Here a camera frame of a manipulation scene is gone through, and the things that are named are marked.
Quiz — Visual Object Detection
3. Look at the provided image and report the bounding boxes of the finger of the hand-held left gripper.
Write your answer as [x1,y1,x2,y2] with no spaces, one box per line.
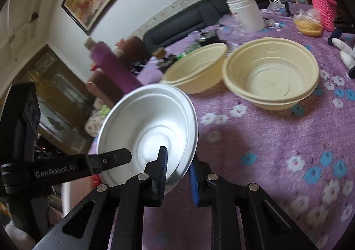
[89,148,133,176]

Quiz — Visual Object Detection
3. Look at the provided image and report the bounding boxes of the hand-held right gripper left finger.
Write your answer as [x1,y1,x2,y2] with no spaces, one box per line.
[33,146,170,250]

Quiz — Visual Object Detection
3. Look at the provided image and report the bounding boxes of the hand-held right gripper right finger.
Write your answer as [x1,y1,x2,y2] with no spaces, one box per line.
[189,156,319,250]

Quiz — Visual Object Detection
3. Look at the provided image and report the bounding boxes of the small white bowl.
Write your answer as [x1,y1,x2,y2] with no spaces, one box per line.
[97,84,199,195]

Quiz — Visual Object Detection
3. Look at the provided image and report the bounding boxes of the patterned cushion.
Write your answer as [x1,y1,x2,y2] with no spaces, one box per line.
[84,99,112,137]

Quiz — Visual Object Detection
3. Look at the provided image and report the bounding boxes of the brown armchair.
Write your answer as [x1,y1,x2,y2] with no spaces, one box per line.
[85,36,151,110]

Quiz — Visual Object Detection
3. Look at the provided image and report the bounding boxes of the wooden display cabinet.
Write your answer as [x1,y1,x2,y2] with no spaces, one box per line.
[11,44,98,157]

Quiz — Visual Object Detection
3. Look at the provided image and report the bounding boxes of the purple bottle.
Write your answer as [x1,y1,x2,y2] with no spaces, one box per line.
[84,38,142,94]

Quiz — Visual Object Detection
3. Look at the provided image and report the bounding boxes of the cream bowl with spout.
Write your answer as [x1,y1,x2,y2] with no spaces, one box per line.
[162,42,229,95]

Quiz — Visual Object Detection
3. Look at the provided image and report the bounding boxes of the cream ribbed bowl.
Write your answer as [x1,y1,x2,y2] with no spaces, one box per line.
[221,36,320,112]

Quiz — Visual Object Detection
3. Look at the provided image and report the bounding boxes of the dark sofa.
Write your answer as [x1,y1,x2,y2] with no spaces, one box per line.
[142,0,295,57]

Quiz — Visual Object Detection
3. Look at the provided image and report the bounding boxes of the white plastic jar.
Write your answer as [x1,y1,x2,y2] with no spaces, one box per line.
[226,0,264,33]

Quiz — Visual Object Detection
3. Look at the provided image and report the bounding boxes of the bag of yellow food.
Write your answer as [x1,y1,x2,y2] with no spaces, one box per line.
[293,8,324,36]

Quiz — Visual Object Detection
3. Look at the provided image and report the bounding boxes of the pink knitted cup sleeve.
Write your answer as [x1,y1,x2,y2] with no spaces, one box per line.
[306,0,338,32]

